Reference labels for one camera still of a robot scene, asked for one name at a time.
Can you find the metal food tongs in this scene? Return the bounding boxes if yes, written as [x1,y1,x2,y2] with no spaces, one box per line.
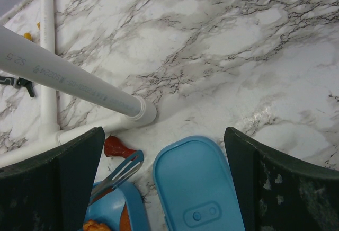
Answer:
[88,150,144,206]

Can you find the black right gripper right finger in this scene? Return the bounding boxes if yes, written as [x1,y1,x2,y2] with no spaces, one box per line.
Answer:
[224,127,338,230]

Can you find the blue lunch box lid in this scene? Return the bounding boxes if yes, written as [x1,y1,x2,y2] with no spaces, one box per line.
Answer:
[153,136,245,230]

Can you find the blue lunch box base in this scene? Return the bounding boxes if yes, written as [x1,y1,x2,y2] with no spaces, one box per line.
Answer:
[84,181,150,230]

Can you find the black pruning shears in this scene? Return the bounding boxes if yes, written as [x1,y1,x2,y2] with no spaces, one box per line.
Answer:
[0,76,35,97]

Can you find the red chili pepper piece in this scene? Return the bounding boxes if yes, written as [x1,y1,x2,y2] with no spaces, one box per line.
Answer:
[104,136,136,159]

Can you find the white PVC pipe frame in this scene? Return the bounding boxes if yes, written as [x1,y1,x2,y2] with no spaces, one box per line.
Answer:
[1,0,157,168]

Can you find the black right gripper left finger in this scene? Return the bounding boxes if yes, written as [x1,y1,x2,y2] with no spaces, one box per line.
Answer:
[1,127,105,230]

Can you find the orange chicken wing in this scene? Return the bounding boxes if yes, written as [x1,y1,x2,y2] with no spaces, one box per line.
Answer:
[82,219,111,231]

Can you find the yellow handled pliers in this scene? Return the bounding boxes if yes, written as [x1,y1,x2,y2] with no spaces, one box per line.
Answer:
[23,22,40,42]

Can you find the brown fried patty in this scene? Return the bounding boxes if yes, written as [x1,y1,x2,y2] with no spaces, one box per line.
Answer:
[119,204,132,231]

